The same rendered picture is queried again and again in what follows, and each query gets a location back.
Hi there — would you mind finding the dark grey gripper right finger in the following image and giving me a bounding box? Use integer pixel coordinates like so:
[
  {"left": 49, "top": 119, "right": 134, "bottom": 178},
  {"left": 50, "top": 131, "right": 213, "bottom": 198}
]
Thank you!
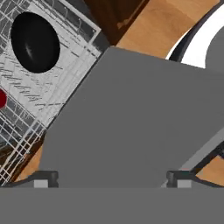
[{"left": 165, "top": 170, "right": 224, "bottom": 189}]

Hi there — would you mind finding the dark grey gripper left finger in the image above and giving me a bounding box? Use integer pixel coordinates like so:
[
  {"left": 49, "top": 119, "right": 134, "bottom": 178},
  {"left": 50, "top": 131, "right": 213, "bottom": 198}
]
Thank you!
[{"left": 2, "top": 170, "right": 60, "bottom": 189}]

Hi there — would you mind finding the grey dishwasher door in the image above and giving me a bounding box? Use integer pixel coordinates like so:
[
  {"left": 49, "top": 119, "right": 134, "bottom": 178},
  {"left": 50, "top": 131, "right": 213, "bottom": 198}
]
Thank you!
[{"left": 38, "top": 45, "right": 224, "bottom": 189}]

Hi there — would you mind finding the red cup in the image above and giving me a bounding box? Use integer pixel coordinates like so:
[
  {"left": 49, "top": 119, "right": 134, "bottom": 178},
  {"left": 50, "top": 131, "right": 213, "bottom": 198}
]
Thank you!
[{"left": 0, "top": 88, "right": 8, "bottom": 110}]

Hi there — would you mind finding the black bowl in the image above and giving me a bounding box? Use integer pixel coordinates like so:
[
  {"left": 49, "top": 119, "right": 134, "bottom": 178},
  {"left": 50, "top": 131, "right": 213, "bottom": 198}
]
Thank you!
[{"left": 10, "top": 11, "right": 61, "bottom": 74}]

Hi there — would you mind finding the white round thing black rim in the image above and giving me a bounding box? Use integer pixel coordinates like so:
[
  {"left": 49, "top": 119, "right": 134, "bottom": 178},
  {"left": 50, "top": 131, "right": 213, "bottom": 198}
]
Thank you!
[{"left": 164, "top": 2, "right": 224, "bottom": 70}]

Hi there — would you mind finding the white wire dishwasher rack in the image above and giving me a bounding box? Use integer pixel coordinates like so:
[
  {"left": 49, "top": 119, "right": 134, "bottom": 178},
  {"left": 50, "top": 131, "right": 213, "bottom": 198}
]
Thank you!
[{"left": 0, "top": 0, "right": 103, "bottom": 187}]

